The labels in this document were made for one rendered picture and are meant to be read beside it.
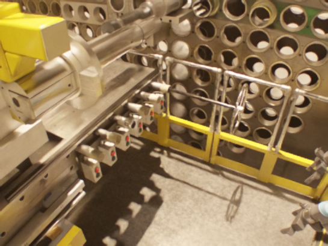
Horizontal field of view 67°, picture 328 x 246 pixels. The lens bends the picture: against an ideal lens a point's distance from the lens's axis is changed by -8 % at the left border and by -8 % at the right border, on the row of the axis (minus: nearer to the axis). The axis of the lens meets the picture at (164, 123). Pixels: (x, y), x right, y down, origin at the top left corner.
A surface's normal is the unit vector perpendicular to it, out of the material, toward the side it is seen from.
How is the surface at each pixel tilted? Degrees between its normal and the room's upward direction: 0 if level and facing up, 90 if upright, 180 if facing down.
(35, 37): 90
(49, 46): 90
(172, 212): 0
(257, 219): 0
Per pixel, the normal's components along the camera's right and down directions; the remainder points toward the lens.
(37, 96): 0.88, 0.29
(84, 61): -0.47, 0.54
